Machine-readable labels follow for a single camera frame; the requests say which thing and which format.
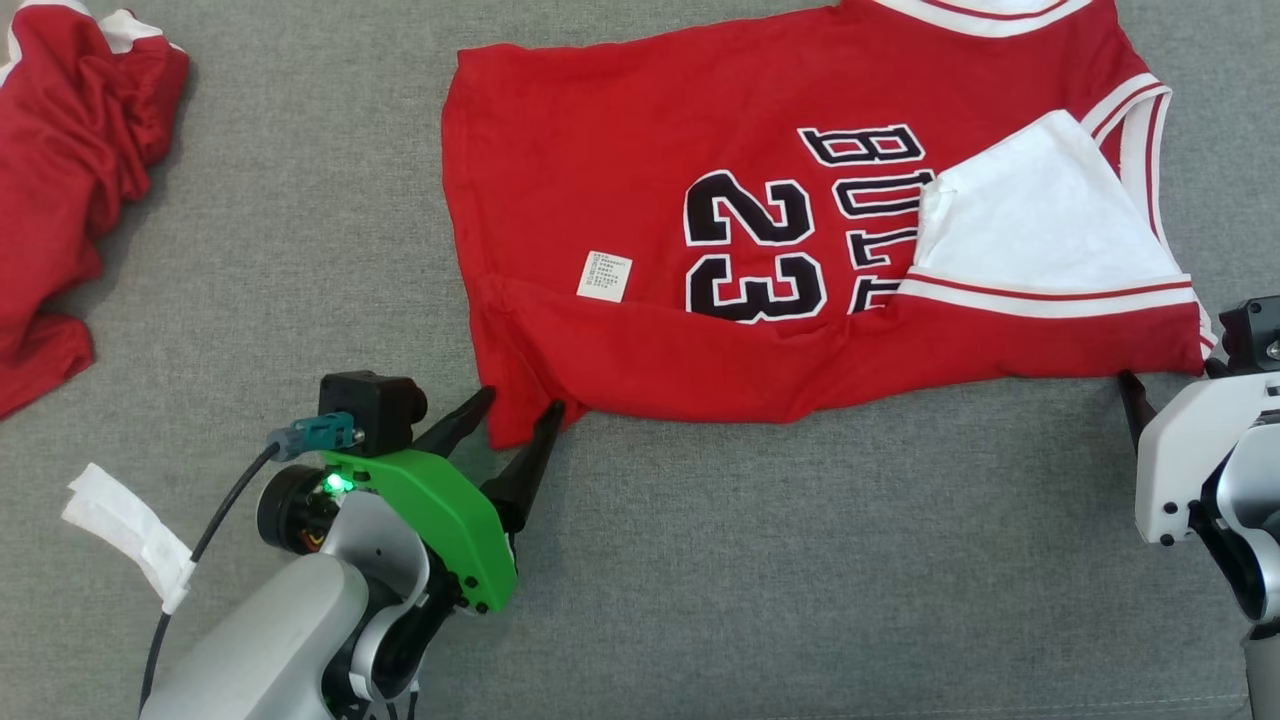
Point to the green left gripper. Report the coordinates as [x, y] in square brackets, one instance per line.
[450, 520]

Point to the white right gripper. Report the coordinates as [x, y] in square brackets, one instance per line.
[1180, 450]

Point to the red basketball jersey number 23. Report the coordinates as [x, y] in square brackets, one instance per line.
[620, 150]

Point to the red shorts white stripes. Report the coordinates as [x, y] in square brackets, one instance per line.
[60, 150]

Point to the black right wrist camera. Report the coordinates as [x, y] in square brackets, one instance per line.
[1250, 335]

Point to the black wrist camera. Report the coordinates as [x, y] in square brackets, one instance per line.
[1250, 335]
[365, 405]

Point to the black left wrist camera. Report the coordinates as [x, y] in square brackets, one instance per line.
[365, 405]

